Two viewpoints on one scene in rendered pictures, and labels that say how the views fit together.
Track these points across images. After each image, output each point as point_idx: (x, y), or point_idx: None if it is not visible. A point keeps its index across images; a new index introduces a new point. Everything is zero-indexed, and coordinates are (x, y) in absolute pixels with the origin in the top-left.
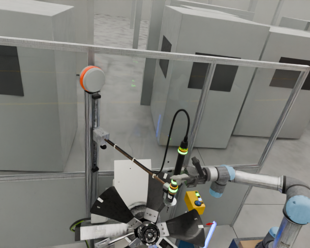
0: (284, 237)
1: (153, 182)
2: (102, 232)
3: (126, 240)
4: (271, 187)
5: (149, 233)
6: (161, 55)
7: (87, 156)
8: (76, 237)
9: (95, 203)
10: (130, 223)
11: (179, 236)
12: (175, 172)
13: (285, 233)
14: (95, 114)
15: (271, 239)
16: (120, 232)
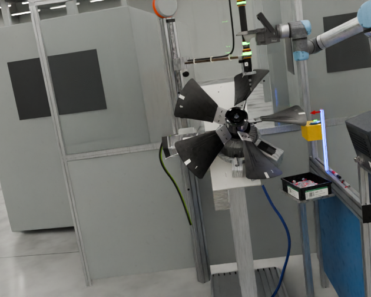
0: None
1: (239, 82)
2: None
3: (221, 156)
4: (357, 26)
5: (235, 115)
6: None
7: (173, 98)
8: (164, 145)
9: (178, 103)
10: (217, 119)
11: (272, 119)
12: (242, 29)
13: None
14: (172, 42)
15: None
16: None
